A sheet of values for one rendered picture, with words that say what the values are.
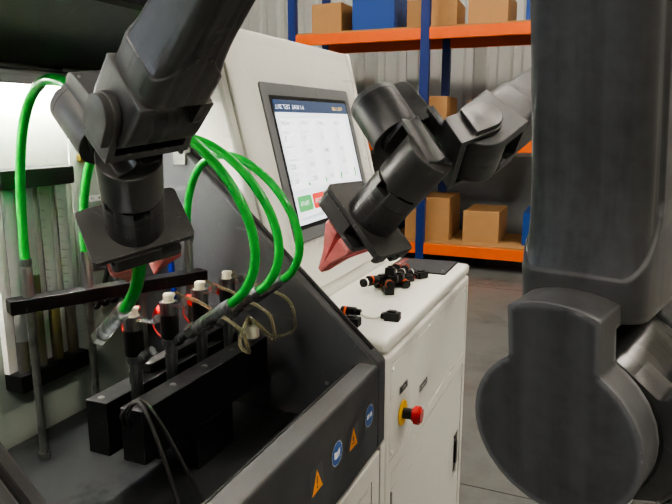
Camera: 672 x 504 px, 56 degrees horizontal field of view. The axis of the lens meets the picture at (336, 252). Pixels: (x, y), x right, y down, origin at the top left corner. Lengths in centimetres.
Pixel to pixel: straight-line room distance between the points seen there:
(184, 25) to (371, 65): 726
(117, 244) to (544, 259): 46
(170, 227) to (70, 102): 15
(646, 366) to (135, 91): 38
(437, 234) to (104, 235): 573
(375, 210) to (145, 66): 29
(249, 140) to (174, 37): 81
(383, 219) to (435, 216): 561
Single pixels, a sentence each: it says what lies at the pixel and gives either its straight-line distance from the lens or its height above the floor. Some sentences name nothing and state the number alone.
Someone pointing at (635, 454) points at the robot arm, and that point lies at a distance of 29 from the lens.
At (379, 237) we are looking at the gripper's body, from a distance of 69.
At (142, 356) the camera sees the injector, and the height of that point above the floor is 104.
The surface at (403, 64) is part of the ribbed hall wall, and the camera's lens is 761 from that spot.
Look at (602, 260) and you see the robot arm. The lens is 29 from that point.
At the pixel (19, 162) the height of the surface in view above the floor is 131.
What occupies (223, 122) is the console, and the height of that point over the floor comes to 136.
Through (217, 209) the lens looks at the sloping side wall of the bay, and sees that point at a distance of 120.
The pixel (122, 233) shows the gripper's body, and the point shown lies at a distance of 64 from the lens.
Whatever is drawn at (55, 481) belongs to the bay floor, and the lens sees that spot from 111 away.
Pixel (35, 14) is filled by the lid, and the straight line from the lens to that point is 110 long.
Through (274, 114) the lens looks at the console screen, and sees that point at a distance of 137.
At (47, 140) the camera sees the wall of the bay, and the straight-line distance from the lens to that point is 120.
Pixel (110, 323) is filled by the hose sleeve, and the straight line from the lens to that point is 80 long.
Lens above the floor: 136
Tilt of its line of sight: 11 degrees down
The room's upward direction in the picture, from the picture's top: straight up
